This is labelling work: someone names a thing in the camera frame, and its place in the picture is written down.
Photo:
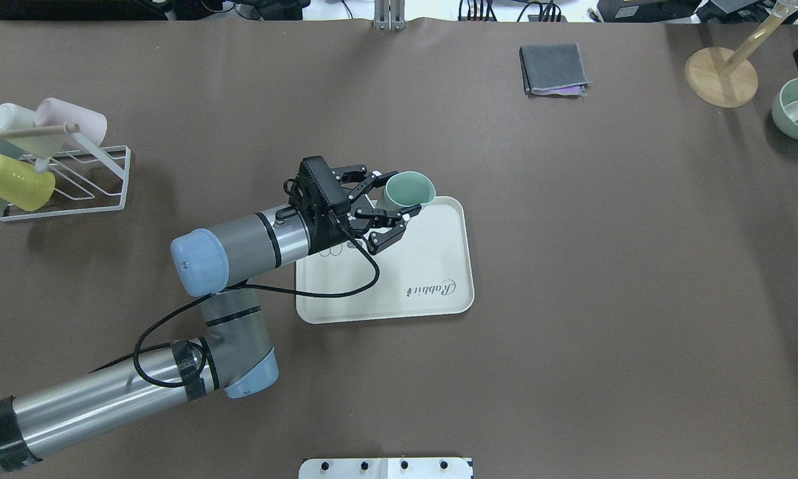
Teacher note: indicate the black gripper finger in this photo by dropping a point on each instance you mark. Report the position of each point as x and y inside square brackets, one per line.
[357, 180]
[380, 228]

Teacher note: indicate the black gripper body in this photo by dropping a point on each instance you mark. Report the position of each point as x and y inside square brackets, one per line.
[330, 234]

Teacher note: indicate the green cup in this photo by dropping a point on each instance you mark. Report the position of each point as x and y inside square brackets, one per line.
[407, 189]

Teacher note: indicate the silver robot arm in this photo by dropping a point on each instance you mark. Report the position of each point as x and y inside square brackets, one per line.
[219, 340]

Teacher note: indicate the beige plastic tray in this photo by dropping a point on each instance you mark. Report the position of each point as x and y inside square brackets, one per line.
[427, 272]

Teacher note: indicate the pink cup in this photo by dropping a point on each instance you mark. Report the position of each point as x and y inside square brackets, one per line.
[51, 112]

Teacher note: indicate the yellow cup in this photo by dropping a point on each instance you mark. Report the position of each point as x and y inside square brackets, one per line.
[24, 187]

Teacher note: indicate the cream cup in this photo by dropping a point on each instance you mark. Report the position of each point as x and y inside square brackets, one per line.
[15, 117]

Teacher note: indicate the wooden cup tree stand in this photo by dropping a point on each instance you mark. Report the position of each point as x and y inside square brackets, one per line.
[726, 78]

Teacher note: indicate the grey folded cloth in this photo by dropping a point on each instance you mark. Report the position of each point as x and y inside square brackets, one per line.
[553, 70]

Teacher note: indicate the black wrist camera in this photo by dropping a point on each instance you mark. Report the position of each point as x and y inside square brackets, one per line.
[320, 190]

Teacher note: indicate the aluminium frame post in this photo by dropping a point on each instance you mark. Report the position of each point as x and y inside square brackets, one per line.
[389, 15]

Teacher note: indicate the white wire cup rack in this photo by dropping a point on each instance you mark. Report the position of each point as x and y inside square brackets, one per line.
[89, 179]

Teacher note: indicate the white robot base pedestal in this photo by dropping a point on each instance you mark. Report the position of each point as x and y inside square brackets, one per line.
[388, 467]

